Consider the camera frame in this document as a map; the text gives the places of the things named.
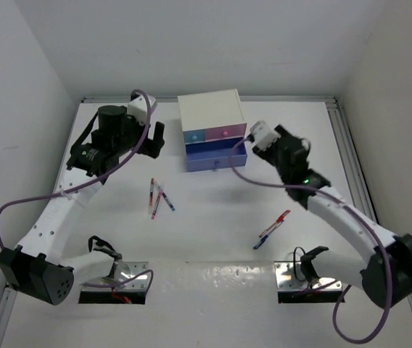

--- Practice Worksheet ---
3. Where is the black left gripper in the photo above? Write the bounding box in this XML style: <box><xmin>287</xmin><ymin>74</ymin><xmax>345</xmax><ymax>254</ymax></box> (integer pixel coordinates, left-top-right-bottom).
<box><xmin>112</xmin><ymin>107</ymin><xmax>163</xmax><ymax>158</ymax></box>

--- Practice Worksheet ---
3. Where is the light blue drawer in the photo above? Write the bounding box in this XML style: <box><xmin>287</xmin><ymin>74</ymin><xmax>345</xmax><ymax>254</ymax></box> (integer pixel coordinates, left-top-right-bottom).
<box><xmin>183</xmin><ymin>130</ymin><xmax>205</xmax><ymax>144</ymax></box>

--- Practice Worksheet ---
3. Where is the pink drawer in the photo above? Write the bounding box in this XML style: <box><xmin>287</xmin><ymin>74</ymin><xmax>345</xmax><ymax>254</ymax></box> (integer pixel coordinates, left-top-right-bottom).
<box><xmin>205</xmin><ymin>123</ymin><xmax>247</xmax><ymax>141</ymax></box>

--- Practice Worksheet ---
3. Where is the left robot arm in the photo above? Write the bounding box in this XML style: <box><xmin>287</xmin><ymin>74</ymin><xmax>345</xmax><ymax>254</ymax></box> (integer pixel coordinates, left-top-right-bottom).
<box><xmin>0</xmin><ymin>99</ymin><xmax>165</xmax><ymax>305</ymax></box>

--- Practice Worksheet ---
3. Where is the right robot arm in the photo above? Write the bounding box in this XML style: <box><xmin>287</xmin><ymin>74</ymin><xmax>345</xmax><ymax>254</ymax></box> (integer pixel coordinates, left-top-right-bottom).
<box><xmin>253</xmin><ymin>124</ymin><xmax>412</xmax><ymax>308</ymax></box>

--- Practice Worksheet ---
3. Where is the red pen refill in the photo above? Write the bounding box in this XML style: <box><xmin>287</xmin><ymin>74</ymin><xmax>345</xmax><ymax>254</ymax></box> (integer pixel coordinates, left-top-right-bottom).
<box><xmin>148</xmin><ymin>178</ymin><xmax>155</xmax><ymax>209</ymax></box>

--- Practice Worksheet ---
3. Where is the blue pen refill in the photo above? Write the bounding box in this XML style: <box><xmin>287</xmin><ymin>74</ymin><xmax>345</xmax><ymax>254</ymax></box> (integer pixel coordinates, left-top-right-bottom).
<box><xmin>158</xmin><ymin>185</ymin><xmax>176</xmax><ymax>212</ymax></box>

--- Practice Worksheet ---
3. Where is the pink pen refill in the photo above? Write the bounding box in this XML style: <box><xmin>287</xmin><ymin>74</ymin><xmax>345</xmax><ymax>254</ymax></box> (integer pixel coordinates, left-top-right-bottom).
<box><xmin>151</xmin><ymin>189</ymin><xmax>163</xmax><ymax>220</ymax></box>

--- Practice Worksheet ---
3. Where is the white drawer cabinet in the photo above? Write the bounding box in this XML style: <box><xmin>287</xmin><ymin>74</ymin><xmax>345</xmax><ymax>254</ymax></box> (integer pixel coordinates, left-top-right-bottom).
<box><xmin>178</xmin><ymin>89</ymin><xmax>247</xmax><ymax>132</ymax></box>

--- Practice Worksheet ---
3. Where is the red gel pen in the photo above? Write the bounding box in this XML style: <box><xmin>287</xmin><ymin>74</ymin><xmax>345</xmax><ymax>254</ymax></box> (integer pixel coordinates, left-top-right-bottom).
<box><xmin>259</xmin><ymin>210</ymin><xmax>291</xmax><ymax>239</ymax></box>

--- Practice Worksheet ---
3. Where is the blue gel pen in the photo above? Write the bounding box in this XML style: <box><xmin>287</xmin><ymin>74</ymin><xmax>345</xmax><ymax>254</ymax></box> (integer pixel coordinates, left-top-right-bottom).
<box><xmin>253</xmin><ymin>225</ymin><xmax>279</xmax><ymax>250</ymax></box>

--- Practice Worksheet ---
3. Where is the white front shelf board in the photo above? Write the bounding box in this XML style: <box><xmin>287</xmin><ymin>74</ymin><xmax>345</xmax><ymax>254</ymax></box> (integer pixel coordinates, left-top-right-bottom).
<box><xmin>0</xmin><ymin>259</ymin><xmax>412</xmax><ymax>348</ymax></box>

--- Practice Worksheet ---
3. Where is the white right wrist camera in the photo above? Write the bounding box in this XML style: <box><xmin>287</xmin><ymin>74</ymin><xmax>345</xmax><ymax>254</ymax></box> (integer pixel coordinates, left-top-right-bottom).
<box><xmin>250</xmin><ymin>120</ymin><xmax>281</xmax><ymax>151</ymax></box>

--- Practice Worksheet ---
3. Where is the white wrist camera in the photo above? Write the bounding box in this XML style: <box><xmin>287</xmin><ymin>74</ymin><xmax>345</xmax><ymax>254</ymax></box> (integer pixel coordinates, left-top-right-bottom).
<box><xmin>126</xmin><ymin>94</ymin><xmax>147</xmax><ymax>125</ymax></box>
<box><xmin>250</xmin><ymin>120</ymin><xmax>281</xmax><ymax>151</ymax></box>

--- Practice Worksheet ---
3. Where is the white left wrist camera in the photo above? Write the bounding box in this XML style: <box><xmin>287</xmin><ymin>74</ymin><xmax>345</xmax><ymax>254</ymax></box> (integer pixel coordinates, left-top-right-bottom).
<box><xmin>126</xmin><ymin>94</ymin><xmax>147</xmax><ymax>125</ymax></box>

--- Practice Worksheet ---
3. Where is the aluminium frame rail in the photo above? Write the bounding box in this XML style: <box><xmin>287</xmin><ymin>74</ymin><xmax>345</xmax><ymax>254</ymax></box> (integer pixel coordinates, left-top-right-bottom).
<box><xmin>326</xmin><ymin>97</ymin><xmax>379</xmax><ymax>223</ymax></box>

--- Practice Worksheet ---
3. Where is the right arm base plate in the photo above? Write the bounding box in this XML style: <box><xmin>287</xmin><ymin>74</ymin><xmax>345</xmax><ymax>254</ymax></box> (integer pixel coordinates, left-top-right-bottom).
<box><xmin>273</xmin><ymin>261</ymin><xmax>342</xmax><ymax>292</ymax></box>

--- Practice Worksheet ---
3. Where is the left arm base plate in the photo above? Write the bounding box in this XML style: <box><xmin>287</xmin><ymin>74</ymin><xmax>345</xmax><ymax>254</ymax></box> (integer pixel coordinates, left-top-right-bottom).
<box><xmin>83</xmin><ymin>262</ymin><xmax>153</xmax><ymax>292</ymax></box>

